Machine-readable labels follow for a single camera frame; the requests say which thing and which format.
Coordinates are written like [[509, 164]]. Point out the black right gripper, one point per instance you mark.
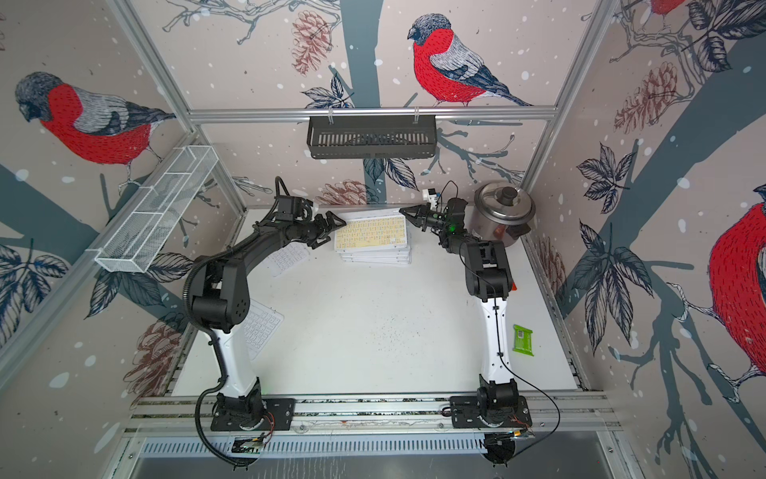
[[424, 219]]

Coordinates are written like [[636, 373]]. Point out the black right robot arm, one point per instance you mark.
[[497, 402]]

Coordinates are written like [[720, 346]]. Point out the black hanging wire basket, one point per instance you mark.
[[372, 137]]

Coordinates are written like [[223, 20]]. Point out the aluminium frame rail base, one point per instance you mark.
[[386, 413]]

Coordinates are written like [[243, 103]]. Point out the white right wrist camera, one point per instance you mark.
[[431, 197]]

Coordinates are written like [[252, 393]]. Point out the green small packet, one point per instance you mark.
[[523, 340]]

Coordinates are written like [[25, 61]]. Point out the white wire mesh basket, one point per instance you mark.
[[140, 238]]

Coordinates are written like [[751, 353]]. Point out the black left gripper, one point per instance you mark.
[[323, 232]]

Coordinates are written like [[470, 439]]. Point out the steel rice cooker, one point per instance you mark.
[[502, 212]]

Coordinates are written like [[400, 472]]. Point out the green keyboard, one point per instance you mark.
[[393, 254]]

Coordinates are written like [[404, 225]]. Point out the white keyboard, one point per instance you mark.
[[287, 258], [259, 326]]

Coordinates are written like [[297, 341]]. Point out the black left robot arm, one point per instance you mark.
[[217, 301]]

